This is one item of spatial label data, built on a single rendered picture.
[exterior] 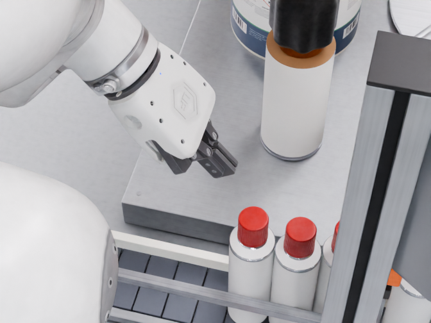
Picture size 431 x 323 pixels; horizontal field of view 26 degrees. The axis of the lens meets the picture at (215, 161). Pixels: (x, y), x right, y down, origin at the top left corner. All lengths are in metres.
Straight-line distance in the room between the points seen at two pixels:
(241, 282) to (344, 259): 0.36
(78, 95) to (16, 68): 0.92
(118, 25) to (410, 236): 0.38
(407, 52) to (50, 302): 0.26
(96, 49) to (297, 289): 0.35
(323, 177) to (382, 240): 0.60
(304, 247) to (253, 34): 0.49
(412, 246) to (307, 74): 0.51
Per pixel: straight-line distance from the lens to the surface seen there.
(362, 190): 0.65
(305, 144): 1.28
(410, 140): 0.60
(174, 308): 1.18
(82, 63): 0.93
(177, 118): 0.97
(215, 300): 1.09
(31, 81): 0.82
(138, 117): 0.95
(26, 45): 0.53
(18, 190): 0.50
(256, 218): 1.00
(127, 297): 1.19
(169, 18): 1.56
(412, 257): 0.71
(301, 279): 1.04
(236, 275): 1.06
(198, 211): 1.25
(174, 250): 1.18
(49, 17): 0.54
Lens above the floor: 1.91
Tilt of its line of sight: 53 degrees down
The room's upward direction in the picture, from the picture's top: straight up
